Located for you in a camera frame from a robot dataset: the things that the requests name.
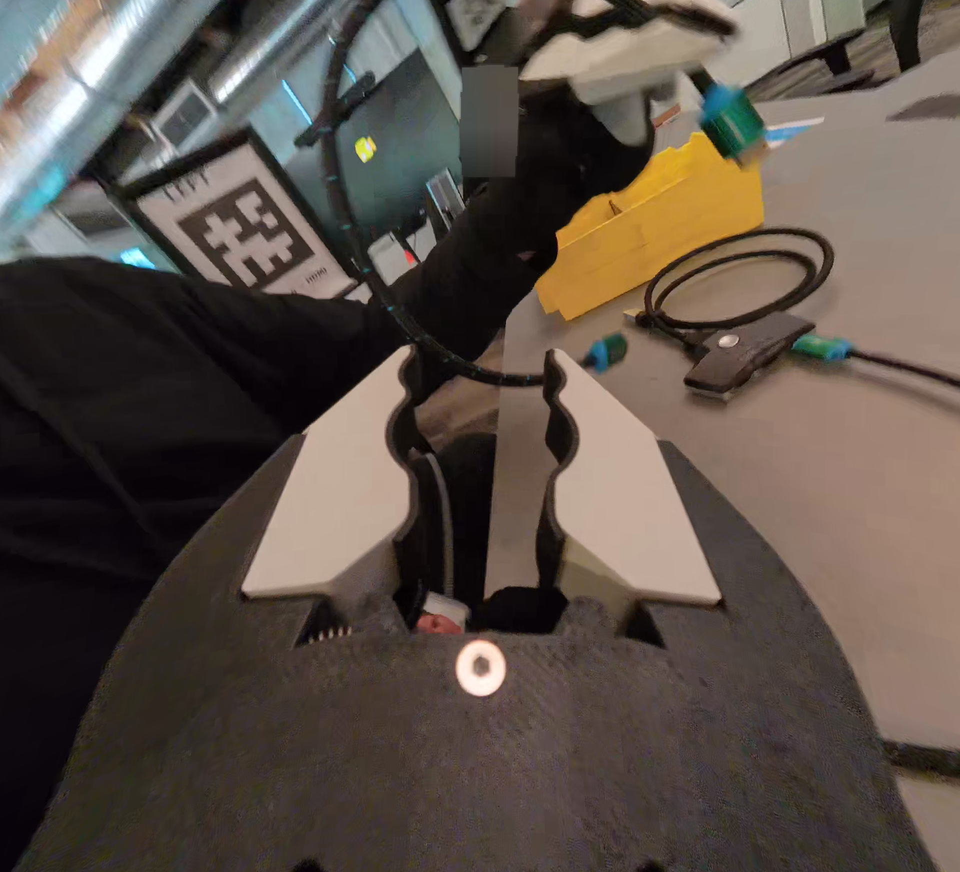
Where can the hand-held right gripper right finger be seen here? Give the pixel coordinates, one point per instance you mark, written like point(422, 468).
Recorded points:
point(637, 519)

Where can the black webcam bar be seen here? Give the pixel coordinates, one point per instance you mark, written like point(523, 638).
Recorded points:
point(334, 110)

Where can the silver ventilation duct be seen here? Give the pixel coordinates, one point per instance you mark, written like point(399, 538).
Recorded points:
point(300, 24)
point(75, 61)

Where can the yellow plastic bin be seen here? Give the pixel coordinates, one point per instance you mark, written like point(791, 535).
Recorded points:
point(660, 226)

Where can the framed marker sign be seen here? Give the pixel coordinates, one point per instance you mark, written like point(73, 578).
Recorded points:
point(247, 234)

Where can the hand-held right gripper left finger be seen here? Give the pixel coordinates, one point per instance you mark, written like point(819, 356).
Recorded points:
point(330, 512)

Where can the blue paper sheet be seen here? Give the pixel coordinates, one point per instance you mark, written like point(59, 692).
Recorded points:
point(795, 129)

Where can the person's black clothing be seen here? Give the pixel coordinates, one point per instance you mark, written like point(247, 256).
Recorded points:
point(60, 662)

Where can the person's left hand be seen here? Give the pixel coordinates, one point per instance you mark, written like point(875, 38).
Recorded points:
point(570, 159)

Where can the small white ceiling vent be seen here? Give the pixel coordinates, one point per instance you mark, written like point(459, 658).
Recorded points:
point(184, 118)

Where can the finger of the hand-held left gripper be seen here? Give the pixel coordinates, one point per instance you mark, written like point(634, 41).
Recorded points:
point(622, 54)
point(690, 1)

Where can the person's left forearm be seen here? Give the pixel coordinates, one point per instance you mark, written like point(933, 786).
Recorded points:
point(262, 362)

